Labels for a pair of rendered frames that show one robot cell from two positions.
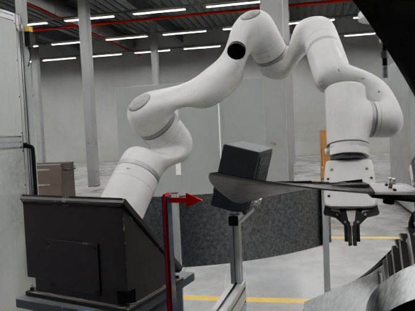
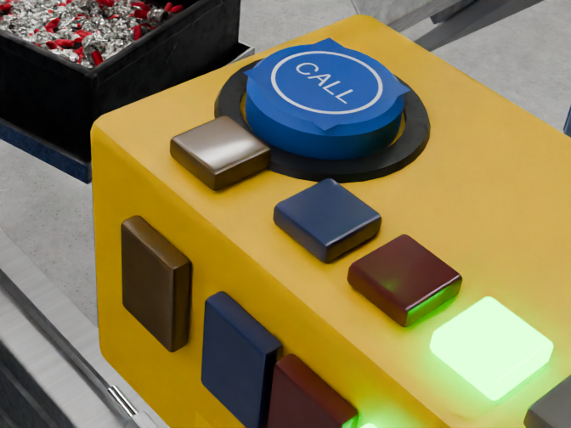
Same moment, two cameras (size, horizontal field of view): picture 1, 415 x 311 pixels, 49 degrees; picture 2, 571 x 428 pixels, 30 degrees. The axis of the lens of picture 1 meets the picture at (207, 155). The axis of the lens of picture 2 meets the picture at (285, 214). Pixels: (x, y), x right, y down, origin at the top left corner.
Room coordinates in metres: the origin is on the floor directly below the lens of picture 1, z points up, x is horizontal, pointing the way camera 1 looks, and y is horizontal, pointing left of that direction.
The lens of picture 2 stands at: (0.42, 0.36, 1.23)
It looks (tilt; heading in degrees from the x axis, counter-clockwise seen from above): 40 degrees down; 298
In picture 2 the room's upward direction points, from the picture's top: 6 degrees clockwise
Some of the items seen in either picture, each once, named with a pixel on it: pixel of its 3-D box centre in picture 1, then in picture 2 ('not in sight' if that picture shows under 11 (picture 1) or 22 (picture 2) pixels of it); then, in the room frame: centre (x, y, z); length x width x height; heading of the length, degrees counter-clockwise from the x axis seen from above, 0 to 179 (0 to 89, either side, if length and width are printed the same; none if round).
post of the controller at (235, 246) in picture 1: (235, 248); not in sight; (1.27, -0.07, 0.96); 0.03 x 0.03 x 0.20; 73
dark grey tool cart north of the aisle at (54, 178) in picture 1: (52, 190); not in sight; (7.23, 2.51, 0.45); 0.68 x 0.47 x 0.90; 82
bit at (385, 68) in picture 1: (385, 60); not in sight; (0.66, -0.26, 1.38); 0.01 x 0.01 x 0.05
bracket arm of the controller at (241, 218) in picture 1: (242, 213); not in sight; (1.37, -0.10, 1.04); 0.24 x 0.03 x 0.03; 163
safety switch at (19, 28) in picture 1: (25, 45); not in sight; (2.60, 1.00, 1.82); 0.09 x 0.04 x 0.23; 163
